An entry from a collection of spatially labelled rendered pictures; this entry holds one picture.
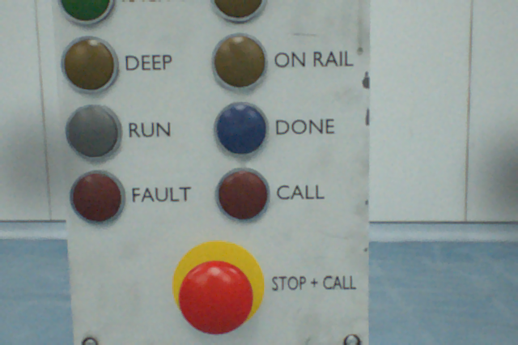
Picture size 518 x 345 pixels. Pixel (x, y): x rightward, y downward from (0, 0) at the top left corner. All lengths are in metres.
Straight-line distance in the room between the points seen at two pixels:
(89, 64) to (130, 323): 0.15
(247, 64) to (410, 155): 3.45
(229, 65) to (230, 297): 0.12
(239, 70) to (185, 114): 0.04
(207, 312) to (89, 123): 0.12
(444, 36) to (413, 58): 0.20
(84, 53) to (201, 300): 0.14
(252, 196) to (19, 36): 3.77
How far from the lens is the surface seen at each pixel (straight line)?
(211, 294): 0.36
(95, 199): 0.38
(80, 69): 0.37
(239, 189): 0.37
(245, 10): 0.36
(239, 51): 0.36
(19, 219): 4.23
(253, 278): 0.38
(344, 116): 0.37
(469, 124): 3.83
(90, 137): 0.37
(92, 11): 0.37
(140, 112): 0.38
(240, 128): 0.36
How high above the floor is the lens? 0.97
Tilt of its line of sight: 9 degrees down
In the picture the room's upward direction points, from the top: 1 degrees counter-clockwise
